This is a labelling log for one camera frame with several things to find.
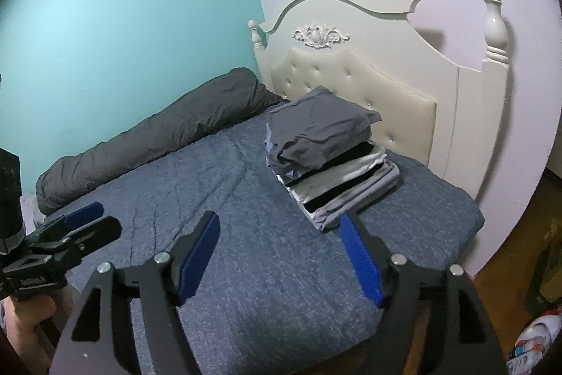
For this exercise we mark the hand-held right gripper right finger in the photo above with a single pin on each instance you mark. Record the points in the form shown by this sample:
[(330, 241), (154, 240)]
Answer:
[(360, 256)]

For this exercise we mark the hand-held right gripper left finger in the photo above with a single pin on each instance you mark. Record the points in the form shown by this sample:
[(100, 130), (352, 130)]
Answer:
[(200, 256)]

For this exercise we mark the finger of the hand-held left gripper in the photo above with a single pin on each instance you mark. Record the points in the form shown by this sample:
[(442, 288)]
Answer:
[(92, 236), (81, 216)]

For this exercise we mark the stack of clothes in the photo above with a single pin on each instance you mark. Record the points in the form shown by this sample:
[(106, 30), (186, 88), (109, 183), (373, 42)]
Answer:
[(351, 190)]

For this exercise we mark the grey underwear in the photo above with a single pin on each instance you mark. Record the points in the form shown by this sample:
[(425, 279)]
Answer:
[(320, 124)]

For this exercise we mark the person's left hand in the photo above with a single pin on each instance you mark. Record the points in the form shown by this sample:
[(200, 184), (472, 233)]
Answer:
[(30, 326)]

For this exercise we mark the blue bed sheet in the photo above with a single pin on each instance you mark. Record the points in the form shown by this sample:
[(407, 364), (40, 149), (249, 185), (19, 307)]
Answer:
[(285, 269)]

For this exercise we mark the rolled dark grey duvet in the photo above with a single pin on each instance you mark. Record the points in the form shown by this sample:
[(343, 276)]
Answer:
[(153, 137)]

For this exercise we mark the cream bed headboard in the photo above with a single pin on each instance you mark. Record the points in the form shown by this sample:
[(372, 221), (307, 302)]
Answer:
[(351, 72)]

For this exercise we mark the printed plastic bag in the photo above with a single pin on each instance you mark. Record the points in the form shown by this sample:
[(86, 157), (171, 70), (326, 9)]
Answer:
[(535, 344)]

